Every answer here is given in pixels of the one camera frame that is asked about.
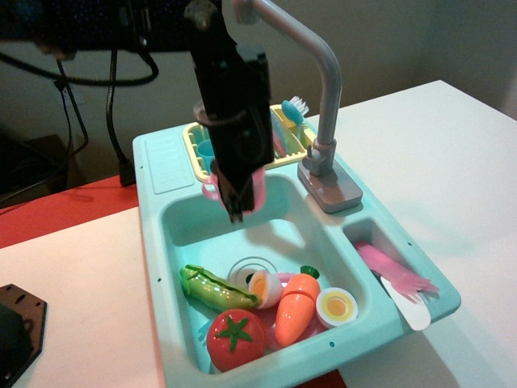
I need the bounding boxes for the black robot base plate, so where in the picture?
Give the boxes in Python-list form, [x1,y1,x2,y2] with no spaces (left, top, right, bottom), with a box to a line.
[1,284,48,387]

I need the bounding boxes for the white wall outlet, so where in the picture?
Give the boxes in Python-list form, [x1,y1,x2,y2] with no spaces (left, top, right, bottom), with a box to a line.
[51,81,86,108]

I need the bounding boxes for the red toy tomato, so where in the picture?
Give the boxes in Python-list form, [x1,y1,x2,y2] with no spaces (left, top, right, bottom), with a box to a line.
[206,309,267,372]

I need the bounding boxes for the toy egg half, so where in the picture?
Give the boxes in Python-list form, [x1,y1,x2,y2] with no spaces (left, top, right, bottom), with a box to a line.
[316,287,359,329]
[248,270,284,309]

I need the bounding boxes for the teal toy sink unit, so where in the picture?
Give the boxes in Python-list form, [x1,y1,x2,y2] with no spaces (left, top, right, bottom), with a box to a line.
[132,127,461,387]

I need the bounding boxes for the black power cable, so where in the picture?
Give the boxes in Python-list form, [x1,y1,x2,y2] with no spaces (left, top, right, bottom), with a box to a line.
[53,56,90,157]

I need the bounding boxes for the green toy pea pod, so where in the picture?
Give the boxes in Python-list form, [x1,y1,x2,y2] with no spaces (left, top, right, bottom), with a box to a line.
[179,264,260,312]

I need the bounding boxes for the orange toy carrot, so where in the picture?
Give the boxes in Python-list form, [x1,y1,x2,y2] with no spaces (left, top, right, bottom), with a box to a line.
[275,265,321,348]

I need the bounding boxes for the pink toy fork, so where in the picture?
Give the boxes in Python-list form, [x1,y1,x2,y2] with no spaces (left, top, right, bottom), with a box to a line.
[354,241,439,303]

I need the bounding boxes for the grey toy faucet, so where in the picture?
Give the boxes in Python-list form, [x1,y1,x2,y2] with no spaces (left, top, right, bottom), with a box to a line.
[232,1,363,213]

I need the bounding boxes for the toy egg half right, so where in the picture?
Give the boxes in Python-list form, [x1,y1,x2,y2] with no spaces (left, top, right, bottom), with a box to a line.
[316,287,359,329]

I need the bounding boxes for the blue plate in rack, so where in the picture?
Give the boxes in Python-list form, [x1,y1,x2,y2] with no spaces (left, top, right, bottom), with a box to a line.
[270,111,287,158]

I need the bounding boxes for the toy egg half left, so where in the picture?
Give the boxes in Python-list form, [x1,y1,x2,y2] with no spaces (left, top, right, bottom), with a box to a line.
[248,270,284,309]

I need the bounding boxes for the yellow dish rack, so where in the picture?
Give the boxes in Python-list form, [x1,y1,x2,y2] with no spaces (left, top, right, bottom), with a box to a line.
[183,104,317,183]

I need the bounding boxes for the blue dish brush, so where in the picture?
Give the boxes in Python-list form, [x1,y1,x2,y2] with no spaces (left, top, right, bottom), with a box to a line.
[281,96,309,140]

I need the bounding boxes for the white toy knife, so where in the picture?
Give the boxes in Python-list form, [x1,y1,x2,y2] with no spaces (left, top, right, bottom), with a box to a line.
[380,276,431,331]

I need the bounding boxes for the blue cup in rack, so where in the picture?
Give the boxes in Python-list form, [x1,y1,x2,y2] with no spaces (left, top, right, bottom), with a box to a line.
[197,140,215,174]

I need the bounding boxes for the pink plastic cup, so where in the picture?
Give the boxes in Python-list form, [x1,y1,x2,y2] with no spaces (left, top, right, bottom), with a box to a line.
[202,167,266,215]

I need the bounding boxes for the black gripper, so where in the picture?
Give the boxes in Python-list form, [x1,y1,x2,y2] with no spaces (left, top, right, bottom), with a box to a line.
[194,103,276,225]

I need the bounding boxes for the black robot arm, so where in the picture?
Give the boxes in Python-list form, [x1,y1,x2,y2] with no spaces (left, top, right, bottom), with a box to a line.
[1,1,274,222]

